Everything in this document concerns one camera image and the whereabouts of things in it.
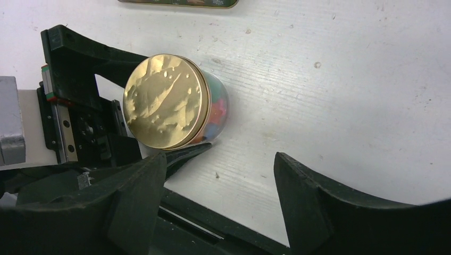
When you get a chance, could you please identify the clear round plastic container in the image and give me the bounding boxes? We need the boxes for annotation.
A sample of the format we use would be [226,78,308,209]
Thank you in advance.
[191,71,230,145]

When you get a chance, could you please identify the tin of translucent star candies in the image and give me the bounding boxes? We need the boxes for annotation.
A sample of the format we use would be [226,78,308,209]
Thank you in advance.
[119,0,238,9]

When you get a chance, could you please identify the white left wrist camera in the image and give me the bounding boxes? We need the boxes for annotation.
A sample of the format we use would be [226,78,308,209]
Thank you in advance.
[1,76,26,167]

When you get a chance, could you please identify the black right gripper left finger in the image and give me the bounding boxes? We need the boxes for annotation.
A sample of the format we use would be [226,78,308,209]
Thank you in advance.
[1,153,166,254]

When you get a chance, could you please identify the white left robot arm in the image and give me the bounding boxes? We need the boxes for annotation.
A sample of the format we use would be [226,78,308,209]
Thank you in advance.
[1,25,212,207]

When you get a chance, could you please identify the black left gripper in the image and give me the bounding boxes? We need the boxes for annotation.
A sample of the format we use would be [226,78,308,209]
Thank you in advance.
[14,24,212,206]

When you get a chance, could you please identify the gold round lid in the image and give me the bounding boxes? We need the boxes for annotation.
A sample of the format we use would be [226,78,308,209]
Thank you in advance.
[122,54,211,150]

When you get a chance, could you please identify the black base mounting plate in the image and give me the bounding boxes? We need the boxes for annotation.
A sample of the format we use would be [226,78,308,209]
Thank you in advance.
[150,188,291,254]

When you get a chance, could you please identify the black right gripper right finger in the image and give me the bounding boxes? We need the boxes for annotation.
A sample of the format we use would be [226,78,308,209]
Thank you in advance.
[274,152,450,254]

